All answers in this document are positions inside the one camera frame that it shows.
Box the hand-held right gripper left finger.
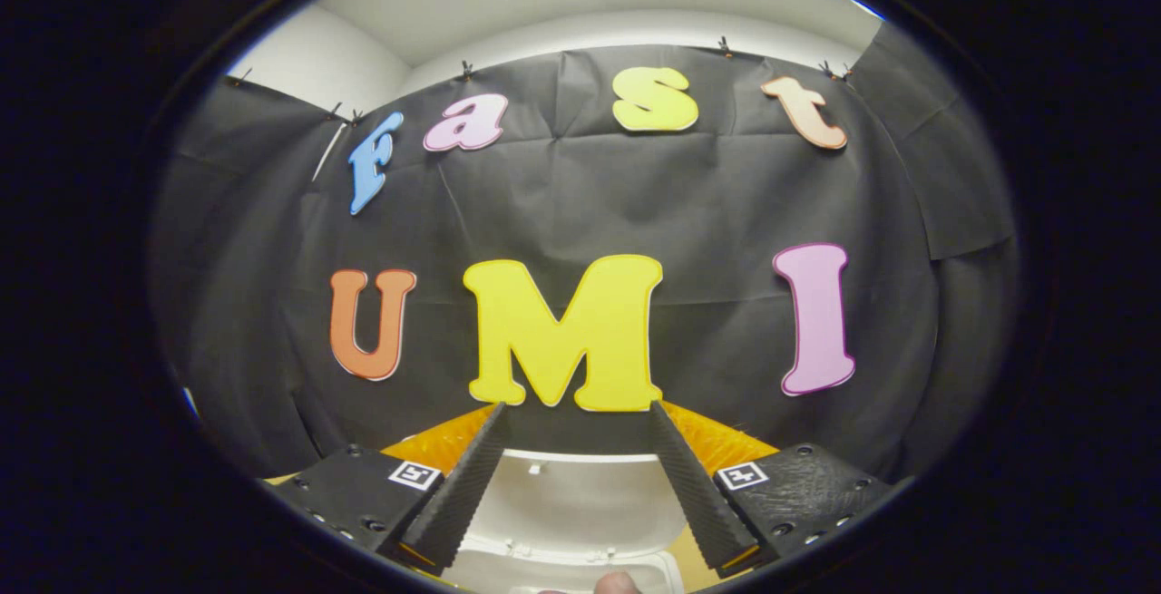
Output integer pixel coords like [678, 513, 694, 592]
[269, 401, 512, 577]

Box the black backdrop cloth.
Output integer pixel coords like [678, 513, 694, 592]
[150, 23, 1021, 482]

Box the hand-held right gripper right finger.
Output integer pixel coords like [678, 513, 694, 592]
[650, 400, 908, 577]

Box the wooden desktop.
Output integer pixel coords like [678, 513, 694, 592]
[263, 472, 731, 594]

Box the white desktop garbage bin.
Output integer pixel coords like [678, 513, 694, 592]
[440, 451, 699, 594]

